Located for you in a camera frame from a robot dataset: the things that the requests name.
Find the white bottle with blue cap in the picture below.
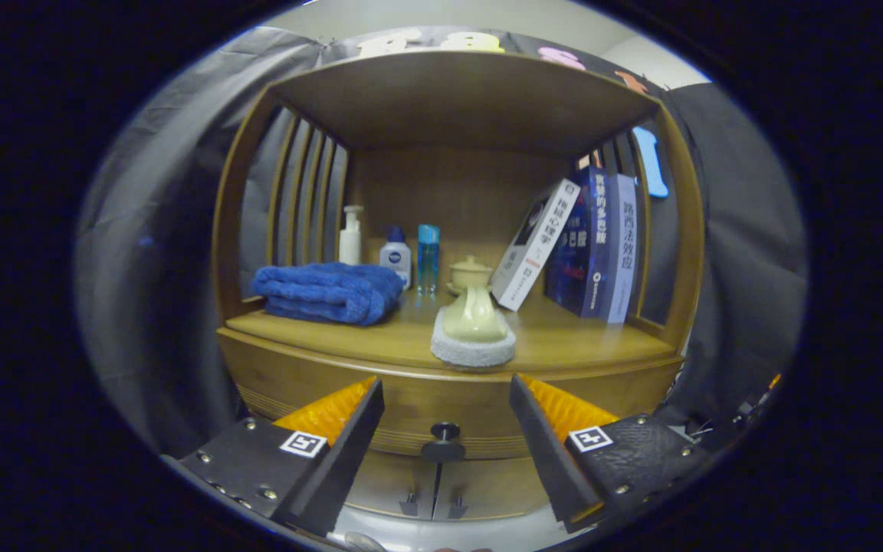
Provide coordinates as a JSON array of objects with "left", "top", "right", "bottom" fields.
[{"left": 379, "top": 225, "right": 412, "bottom": 291}]

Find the pale grey-blue book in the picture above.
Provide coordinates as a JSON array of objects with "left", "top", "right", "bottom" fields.
[{"left": 606, "top": 174, "right": 639, "bottom": 324}]

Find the cream lidded teacup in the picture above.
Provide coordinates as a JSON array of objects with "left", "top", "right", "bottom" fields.
[{"left": 445, "top": 255, "right": 494, "bottom": 296}]

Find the black and orange device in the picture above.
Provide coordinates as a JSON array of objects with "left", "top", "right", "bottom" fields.
[{"left": 733, "top": 372, "right": 783, "bottom": 419}]

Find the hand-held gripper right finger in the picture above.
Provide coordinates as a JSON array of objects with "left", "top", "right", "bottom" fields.
[{"left": 508, "top": 373, "right": 711, "bottom": 535}]

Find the wooden cabinet door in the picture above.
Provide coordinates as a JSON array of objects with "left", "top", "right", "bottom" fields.
[
  {"left": 435, "top": 452, "right": 553, "bottom": 522},
  {"left": 346, "top": 451, "right": 436, "bottom": 521}
]

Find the black drawer knob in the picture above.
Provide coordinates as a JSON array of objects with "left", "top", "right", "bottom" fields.
[{"left": 421, "top": 422, "right": 467, "bottom": 463}]

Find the white pump bottle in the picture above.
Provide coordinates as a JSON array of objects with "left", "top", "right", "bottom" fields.
[{"left": 338, "top": 205, "right": 364, "bottom": 266}]

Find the wooden countertop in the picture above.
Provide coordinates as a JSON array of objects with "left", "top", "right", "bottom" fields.
[{"left": 225, "top": 287, "right": 676, "bottom": 374}]

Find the white book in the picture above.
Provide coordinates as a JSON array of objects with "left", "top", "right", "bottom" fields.
[{"left": 491, "top": 179, "right": 582, "bottom": 312}]

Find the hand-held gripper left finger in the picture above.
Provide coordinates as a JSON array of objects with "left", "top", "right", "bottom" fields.
[{"left": 179, "top": 376, "right": 386, "bottom": 537}]

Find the pale green brush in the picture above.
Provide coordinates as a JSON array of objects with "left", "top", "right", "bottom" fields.
[{"left": 430, "top": 285, "right": 517, "bottom": 369}]

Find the black backdrop cloth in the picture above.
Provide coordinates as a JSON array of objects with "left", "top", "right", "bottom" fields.
[{"left": 74, "top": 25, "right": 809, "bottom": 453}]

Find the clear blue bottle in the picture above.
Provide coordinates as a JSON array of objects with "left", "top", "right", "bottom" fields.
[{"left": 416, "top": 224, "right": 442, "bottom": 296}]

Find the dark blue book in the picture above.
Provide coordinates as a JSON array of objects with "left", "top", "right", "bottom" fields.
[{"left": 545, "top": 166, "right": 620, "bottom": 319}]

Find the wooden drawer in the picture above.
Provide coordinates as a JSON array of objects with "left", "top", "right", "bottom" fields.
[{"left": 218, "top": 330, "right": 684, "bottom": 459}]

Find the wooden cabinet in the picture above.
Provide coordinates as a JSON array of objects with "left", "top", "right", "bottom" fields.
[{"left": 210, "top": 50, "right": 707, "bottom": 524}]

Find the blue folded towel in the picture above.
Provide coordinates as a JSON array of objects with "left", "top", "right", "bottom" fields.
[{"left": 251, "top": 262, "right": 405, "bottom": 327}]

